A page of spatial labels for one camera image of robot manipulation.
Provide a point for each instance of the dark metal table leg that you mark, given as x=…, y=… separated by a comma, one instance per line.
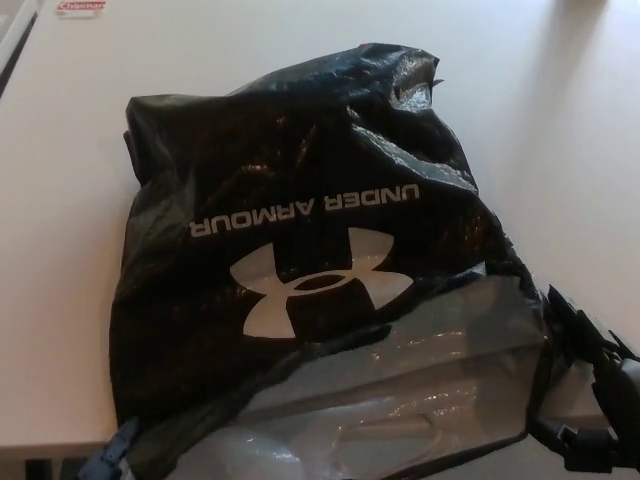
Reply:
x=39, y=462

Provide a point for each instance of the white desk with dark edge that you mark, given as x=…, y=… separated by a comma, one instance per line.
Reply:
x=10, y=42

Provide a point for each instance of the red and white sticker label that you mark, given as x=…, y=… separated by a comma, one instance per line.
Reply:
x=80, y=7

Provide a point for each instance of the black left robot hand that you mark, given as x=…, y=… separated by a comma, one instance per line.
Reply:
x=112, y=457

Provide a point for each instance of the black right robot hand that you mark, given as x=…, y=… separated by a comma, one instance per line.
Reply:
x=617, y=400

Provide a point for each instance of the black Under Armour plastic bag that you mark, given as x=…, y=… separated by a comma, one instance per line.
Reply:
x=300, y=175

